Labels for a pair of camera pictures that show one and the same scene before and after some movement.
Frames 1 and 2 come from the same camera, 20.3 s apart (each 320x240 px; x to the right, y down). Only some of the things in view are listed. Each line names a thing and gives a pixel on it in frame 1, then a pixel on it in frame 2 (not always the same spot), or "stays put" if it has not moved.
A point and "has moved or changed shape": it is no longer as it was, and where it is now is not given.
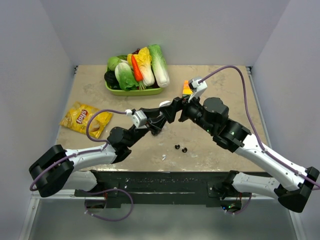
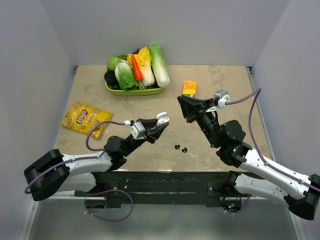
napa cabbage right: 160,66 stays put
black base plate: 120,188 stays put
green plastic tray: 150,91 stays put
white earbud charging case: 164,103 has moved or changed shape
